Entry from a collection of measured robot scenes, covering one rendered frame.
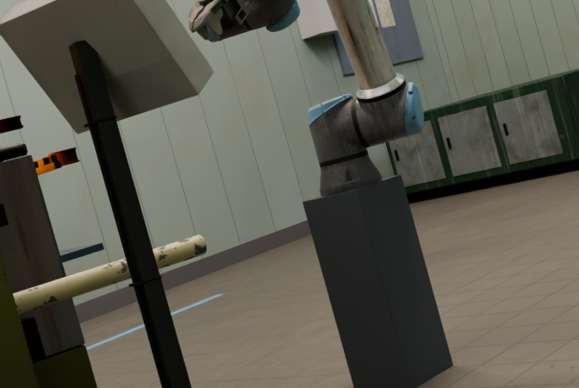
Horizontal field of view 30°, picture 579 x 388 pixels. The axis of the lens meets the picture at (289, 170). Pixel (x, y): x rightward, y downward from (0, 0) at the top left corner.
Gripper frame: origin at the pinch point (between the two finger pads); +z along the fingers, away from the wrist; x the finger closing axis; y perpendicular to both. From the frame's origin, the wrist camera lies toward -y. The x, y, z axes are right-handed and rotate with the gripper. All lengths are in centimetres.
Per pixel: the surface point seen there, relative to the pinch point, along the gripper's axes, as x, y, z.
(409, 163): 290, 368, -489
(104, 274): 28, 31, 35
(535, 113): 167, 345, -480
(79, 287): 31, 29, 41
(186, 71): -7.0, 1.2, 18.1
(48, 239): 50, 27, 24
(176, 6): 370, 155, -450
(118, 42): 2.1, -9.3, 19.0
